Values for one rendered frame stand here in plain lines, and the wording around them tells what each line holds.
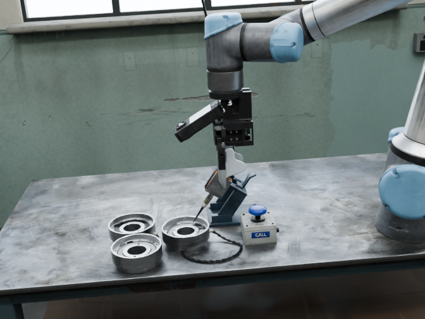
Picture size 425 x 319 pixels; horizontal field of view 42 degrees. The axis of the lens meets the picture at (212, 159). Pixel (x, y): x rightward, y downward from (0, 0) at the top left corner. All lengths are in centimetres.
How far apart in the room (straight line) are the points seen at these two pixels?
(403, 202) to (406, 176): 6
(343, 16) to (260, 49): 19
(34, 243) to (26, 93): 160
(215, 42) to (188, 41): 163
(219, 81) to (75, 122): 180
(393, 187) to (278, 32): 36
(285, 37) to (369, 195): 56
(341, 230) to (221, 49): 49
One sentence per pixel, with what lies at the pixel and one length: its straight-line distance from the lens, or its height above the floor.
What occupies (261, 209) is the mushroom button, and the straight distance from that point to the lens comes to 122.
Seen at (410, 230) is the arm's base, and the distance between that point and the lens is 126.
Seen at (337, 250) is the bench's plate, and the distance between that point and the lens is 122.
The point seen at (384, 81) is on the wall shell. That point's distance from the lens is 298.
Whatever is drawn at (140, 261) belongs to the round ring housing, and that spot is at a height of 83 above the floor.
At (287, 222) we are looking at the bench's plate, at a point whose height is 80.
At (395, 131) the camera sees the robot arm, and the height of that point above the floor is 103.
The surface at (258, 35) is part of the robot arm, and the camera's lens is 109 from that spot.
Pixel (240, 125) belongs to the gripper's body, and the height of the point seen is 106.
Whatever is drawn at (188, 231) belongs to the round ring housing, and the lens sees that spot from 127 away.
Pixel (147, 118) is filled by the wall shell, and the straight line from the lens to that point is 282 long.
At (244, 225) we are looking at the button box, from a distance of 122.
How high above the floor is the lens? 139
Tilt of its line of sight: 20 degrees down
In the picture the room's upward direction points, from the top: 3 degrees counter-clockwise
